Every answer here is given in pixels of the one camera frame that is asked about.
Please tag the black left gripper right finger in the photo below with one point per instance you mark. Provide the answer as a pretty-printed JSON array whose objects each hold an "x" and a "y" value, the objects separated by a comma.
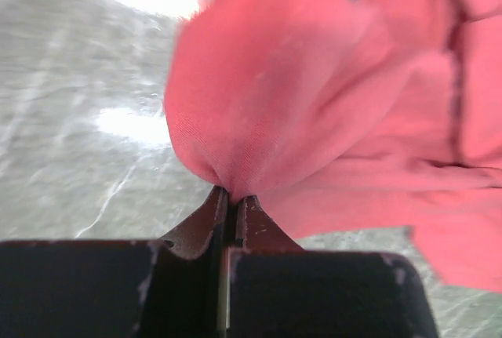
[{"x": 255, "y": 230}]

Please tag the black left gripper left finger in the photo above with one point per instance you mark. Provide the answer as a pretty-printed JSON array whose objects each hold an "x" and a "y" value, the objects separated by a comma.
[{"x": 200, "y": 235}]

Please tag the dusty pink t shirt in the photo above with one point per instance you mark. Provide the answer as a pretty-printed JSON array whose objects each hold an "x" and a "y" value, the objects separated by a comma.
[{"x": 351, "y": 114}]

